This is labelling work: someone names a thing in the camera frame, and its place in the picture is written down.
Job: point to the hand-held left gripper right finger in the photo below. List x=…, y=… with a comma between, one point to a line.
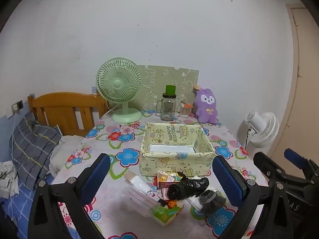
x=229, y=180

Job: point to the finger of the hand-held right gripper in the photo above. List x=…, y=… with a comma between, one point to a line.
x=264, y=162
x=295, y=158

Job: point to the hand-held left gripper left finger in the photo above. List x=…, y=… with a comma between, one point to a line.
x=96, y=178

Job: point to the small white packet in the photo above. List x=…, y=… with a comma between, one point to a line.
x=198, y=204

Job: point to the black plastic bag roll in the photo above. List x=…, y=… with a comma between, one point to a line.
x=187, y=188

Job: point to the white cloth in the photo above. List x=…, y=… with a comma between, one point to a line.
x=7, y=179
x=140, y=185

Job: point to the yellow printed fabric storage box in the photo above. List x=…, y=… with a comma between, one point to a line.
x=169, y=165

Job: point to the yellow cartoon tissue pack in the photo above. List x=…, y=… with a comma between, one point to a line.
x=167, y=179

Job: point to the green yellow packet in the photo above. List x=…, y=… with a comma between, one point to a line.
x=165, y=214

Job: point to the white standing fan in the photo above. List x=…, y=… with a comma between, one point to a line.
x=264, y=129

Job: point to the white quilt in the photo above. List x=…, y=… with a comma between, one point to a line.
x=67, y=144

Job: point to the beige door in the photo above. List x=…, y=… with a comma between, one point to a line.
x=304, y=92

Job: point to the grey plaid pillow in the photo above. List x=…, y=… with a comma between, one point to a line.
x=32, y=149

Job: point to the purple plush bunny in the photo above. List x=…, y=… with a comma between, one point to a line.
x=205, y=109

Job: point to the blue checked bed sheet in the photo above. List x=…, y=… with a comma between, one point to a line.
x=22, y=209

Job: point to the small glass jar orange lid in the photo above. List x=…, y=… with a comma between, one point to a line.
x=185, y=112

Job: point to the wooden bed headboard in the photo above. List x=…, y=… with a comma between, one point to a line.
x=62, y=102

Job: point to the crumpled white cloth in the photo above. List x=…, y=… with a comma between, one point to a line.
x=7, y=179

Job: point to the glass mug jar green lid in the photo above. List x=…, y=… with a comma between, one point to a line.
x=167, y=109

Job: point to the green desk fan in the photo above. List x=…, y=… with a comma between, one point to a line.
x=119, y=83

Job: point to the green printed board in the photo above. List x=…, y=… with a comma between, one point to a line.
x=159, y=79

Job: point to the wall socket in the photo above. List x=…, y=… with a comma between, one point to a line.
x=18, y=105

